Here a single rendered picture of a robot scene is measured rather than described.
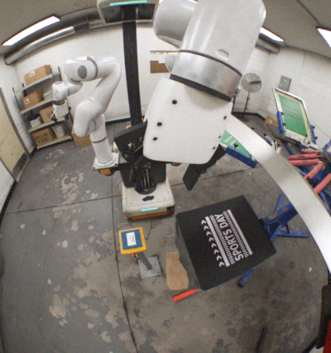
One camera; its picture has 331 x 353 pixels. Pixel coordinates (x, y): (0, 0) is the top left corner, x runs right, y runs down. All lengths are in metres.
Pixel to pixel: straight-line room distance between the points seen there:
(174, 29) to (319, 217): 0.32
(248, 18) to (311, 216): 0.24
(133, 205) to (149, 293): 1.00
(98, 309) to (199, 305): 1.05
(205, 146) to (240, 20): 0.15
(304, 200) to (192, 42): 0.24
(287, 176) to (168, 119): 0.19
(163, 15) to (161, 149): 0.19
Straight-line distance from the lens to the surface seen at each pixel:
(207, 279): 0.74
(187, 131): 0.16
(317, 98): 5.12
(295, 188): 0.25
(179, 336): 1.76
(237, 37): 0.16
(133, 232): 0.77
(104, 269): 1.81
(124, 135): 0.17
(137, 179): 0.20
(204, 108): 0.16
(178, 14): 0.23
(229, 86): 0.15
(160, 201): 1.68
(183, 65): 0.15
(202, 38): 0.15
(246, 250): 0.85
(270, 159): 0.27
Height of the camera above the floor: 1.67
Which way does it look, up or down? 46 degrees down
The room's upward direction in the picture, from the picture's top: straight up
